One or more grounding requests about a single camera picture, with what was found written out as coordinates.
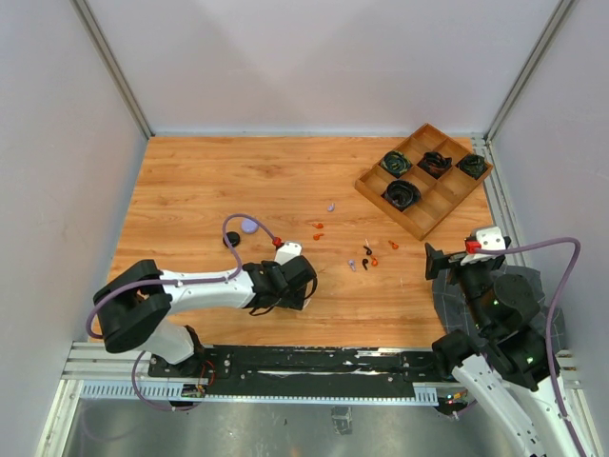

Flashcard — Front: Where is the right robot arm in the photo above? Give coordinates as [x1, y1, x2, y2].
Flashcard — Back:
[425, 237, 590, 456]

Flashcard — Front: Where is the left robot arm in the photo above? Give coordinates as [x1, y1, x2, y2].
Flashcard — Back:
[90, 255, 318, 377]

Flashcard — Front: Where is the purple earbud case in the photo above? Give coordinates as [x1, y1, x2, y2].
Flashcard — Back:
[241, 218, 259, 234]

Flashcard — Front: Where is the black earbud case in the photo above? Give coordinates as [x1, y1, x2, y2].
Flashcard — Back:
[223, 231, 241, 248]

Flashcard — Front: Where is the grey checked cloth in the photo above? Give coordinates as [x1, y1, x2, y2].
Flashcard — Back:
[431, 265, 567, 353]

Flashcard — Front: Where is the rolled dark belt lower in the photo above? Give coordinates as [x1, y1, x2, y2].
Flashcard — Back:
[383, 179, 421, 211]

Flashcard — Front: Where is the rolled dark belt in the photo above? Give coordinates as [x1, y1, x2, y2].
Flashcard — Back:
[419, 151, 452, 179]
[458, 154, 487, 179]
[383, 179, 421, 211]

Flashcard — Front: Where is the wooden divided tray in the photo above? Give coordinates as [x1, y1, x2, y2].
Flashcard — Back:
[354, 124, 493, 240]

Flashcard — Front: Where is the rolled dark belt top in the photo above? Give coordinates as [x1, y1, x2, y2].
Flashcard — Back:
[419, 151, 452, 179]

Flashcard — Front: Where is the rolled dark belt right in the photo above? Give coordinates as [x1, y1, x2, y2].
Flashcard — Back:
[458, 154, 487, 179]

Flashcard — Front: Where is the rolled green patterned belt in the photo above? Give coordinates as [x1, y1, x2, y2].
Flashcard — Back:
[381, 150, 412, 178]

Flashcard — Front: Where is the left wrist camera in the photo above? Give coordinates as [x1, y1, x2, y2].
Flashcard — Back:
[274, 241, 303, 265]

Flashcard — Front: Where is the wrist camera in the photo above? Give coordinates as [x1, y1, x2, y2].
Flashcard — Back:
[274, 241, 303, 265]
[461, 226, 511, 266]

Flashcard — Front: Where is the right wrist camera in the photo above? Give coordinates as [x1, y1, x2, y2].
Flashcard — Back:
[461, 226, 511, 266]

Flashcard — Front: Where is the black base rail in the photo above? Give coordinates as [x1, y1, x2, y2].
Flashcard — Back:
[147, 345, 457, 403]

